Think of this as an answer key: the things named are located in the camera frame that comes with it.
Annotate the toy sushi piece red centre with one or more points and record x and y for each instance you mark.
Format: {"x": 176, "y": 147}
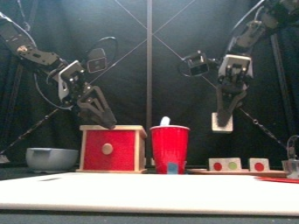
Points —
{"x": 259, "y": 164}
{"x": 216, "y": 164}

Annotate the blue plastic stick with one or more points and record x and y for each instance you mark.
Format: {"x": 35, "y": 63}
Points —
{"x": 165, "y": 121}

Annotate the clear plastic cup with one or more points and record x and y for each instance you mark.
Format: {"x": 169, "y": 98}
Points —
{"x": 291, "y": 167}

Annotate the flat wooden tray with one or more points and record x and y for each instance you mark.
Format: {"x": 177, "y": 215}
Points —
{"x": 233, "y": 172}

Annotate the red toy knife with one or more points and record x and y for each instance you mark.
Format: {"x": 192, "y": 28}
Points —
{"x": 280, "y": 180}

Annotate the red wooden box with knob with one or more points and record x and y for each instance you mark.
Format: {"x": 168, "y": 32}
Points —
{"x": 116, "y": 157}

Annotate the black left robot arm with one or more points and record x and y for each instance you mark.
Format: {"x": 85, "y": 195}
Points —
{"x": 35, "y": 55}

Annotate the red plastic cup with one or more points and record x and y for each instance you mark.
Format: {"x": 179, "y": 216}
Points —
{"x": 169, "y": 145}

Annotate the dark frame post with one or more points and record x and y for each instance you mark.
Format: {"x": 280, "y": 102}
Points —
{"x": 280, "y": 87}

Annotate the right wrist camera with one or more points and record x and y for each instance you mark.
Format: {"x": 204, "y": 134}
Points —
{"x": 197, "y": 64}

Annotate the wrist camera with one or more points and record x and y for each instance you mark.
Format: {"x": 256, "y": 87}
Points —
{"x": 197, "y": 64}
{"x": 96, "y": 61}

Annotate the grey bowl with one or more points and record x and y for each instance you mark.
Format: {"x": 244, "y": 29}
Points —
{"x": 51, "y": 159}

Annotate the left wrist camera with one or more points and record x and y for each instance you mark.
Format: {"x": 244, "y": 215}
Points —
{"x": 96, "y": 61}

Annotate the white cutting board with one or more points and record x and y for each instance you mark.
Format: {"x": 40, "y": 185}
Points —
{"x": 147, "y": 192}

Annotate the vertical metal frame pole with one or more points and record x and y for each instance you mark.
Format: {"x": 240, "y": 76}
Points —
{"x": 148, "y": 87}

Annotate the diagonal frame brace rod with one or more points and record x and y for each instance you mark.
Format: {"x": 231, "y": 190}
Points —
{"x": 27, "y": 132}
{"x": 264, "y": 129}

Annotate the blue tape piece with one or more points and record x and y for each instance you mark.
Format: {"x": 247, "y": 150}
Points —
{"x": 172, "y": 168}

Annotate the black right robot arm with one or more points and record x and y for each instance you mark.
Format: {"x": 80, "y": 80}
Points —
{"x": 248, "y": 38}

